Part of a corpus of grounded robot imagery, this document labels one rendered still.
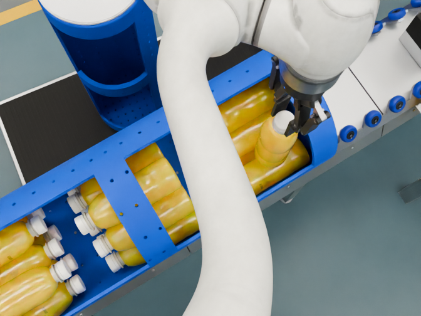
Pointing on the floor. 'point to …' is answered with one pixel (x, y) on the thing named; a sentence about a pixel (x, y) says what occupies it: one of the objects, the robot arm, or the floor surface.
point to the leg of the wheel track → (291, 195)
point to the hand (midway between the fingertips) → (287, 115)
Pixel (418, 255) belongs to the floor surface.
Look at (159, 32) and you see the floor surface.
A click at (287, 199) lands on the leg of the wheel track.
